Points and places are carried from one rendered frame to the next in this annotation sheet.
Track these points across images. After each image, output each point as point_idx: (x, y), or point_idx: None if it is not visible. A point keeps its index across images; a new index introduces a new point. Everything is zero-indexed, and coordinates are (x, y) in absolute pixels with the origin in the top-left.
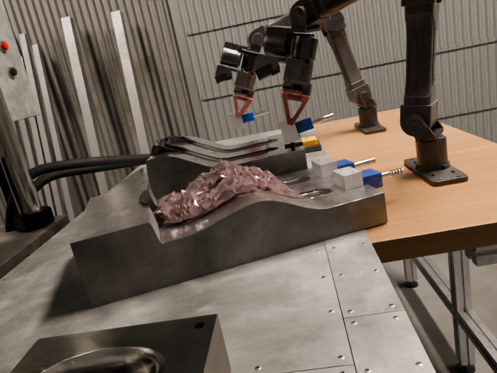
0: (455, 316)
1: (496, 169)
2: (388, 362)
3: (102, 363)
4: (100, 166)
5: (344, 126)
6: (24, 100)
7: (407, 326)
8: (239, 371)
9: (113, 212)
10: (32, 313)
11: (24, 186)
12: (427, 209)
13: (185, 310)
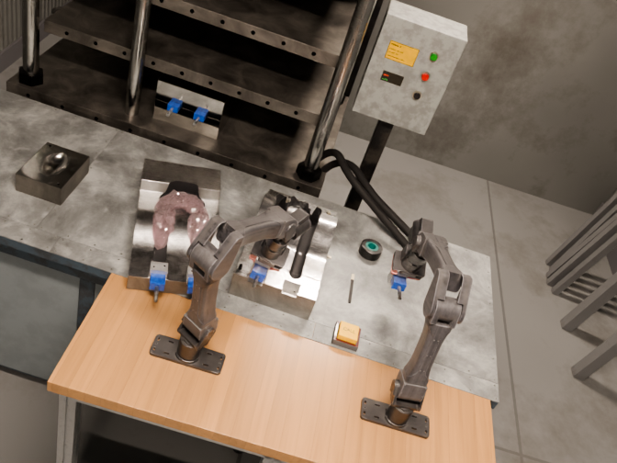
0: None
1: (153, 380)
2: (28, 234)
3: (65, 168)
4: (371, 195)
5: (439, 412)
6: (412, 117)
7: (39, 246)
8: (58, 207)
9: (173, 173)
10: None
11: (309, 152)
12: (126, 310)
13: (110, 205)
